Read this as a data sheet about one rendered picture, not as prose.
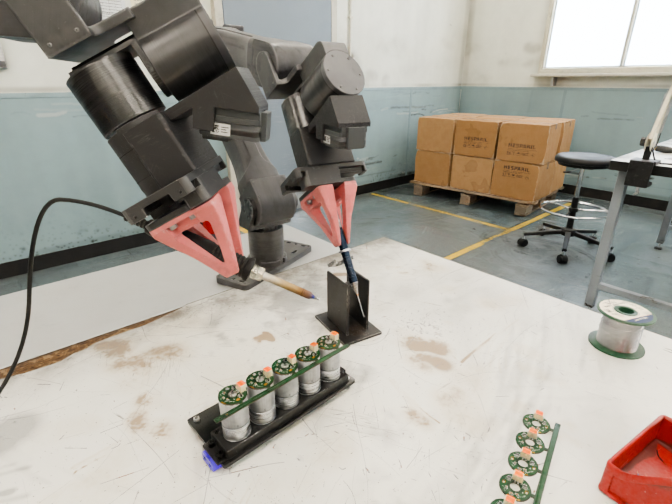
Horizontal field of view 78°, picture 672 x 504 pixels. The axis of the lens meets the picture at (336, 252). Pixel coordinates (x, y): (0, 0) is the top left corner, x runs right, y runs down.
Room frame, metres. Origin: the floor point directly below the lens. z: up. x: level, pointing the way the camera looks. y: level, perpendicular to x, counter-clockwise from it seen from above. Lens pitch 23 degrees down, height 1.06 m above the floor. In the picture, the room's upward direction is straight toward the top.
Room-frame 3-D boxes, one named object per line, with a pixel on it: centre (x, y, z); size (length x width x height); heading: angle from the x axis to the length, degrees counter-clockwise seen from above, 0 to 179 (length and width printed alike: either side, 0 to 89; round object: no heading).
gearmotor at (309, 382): (0.34, 0.03, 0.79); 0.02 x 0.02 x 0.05
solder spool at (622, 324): (0.44, -0.36, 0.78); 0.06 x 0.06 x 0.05
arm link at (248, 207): (0.68, 0.12, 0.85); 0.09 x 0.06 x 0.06; 128
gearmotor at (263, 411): (0.30, 0.07, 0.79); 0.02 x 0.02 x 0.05
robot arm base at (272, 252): (0.69, 0.12, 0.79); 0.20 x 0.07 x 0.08; 151
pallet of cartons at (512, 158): (3.95, -1.44, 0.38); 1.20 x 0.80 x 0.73; 47
